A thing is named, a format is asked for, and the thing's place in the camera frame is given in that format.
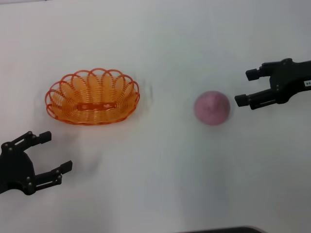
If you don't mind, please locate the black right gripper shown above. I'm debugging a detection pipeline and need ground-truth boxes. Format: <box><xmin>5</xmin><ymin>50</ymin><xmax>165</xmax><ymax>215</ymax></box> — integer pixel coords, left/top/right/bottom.
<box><xmin>234</xmin><ymin>58</ymin><xmax>311</xmax><ymax>111</ymax></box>

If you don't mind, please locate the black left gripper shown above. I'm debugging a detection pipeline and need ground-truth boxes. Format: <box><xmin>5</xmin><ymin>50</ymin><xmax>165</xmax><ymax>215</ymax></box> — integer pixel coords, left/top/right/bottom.
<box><xmin>0</xmin><ymin>131</ymin><xmax>73</xmax><ymax>196</ymax></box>

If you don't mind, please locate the pink fuzzy peach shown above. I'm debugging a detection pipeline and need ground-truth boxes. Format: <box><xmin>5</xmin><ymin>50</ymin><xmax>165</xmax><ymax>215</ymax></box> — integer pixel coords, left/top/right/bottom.
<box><xmin>193</xmin><ymin>90</ymin><xmax>231</xmax><ymax>126</ymax></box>

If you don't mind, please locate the orange woven plastic basket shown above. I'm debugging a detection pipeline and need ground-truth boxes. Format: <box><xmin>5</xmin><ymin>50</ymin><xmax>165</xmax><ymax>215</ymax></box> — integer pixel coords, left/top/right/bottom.
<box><xmin>45</xmin><ymin>68</ymin><xmax>140</xmax><ymax>126</ymax></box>

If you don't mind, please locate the dark rounded robot base edge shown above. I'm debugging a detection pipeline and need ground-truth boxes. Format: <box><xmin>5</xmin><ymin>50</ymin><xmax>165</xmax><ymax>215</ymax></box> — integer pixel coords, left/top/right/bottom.
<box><xmin>179</xmin><ymin>226</ymin><xmax>264</xmax><ymax>233</ymax></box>

